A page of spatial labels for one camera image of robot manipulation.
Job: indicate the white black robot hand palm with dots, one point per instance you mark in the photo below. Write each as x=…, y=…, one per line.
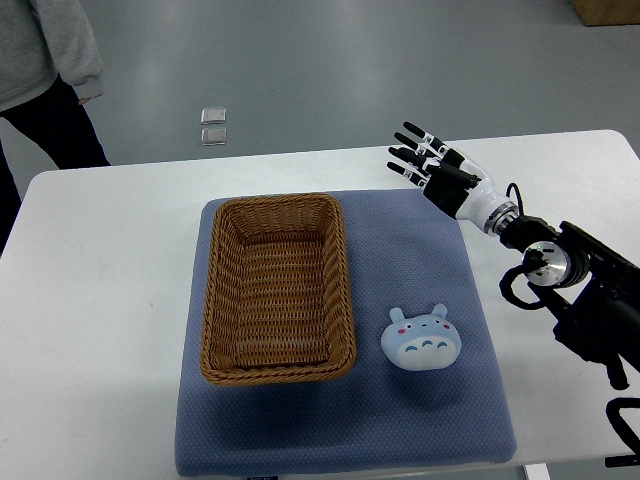
x=483, y=206

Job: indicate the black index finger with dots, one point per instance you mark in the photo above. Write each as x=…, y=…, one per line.
x=418, y=177

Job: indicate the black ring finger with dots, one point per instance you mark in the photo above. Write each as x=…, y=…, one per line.
x=414, y=144

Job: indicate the black thumb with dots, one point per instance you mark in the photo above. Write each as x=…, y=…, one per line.
x=457, y=177

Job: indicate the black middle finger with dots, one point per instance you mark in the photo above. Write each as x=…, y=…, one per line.
x=419, y=159

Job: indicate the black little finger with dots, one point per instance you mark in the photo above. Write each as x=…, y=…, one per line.
x=425, y=137

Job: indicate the blue plush toy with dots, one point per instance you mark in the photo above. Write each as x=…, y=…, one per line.
x=421, y=343

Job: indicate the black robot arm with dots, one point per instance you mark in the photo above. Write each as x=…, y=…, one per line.
x=591, y=290

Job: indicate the brown wicker basket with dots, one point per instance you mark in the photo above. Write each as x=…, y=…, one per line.
x=278, y=305

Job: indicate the blue padded mat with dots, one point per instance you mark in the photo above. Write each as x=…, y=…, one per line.
x=402, y=252

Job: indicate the lower metal floor plate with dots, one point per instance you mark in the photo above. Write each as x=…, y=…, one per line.
x=213, y=136

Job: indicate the metal floor plate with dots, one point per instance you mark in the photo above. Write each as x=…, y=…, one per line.
x=213, y=136
x=213, y=115

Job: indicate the upper metal floor plate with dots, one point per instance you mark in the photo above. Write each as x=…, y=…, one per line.
x=213, y=115

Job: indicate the cardboard box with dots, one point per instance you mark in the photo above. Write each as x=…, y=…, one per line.
x=607, y=12

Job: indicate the white table leg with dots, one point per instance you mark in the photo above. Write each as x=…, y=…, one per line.
x=538, y=471

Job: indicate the person in grey hoodie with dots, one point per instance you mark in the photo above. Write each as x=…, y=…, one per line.
x=50, y=68

